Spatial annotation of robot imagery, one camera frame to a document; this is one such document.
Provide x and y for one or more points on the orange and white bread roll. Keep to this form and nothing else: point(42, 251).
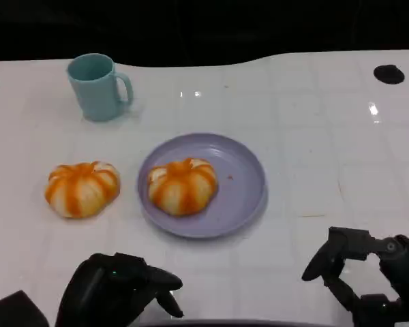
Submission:
point(182, 187)
point(78, 192)

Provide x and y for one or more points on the lilac plate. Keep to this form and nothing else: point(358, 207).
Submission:
point(238, 190)

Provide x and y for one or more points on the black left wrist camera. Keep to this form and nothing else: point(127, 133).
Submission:
point(13, 311)

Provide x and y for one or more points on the black backdrop cloth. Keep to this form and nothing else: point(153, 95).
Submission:
point(191, 27)

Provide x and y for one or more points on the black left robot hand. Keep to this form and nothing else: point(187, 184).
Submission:
point(102, 293)

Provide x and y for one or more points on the pale green mug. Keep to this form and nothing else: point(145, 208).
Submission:
point(95, 97)

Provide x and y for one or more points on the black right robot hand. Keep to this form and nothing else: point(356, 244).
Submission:
point(405, 269)

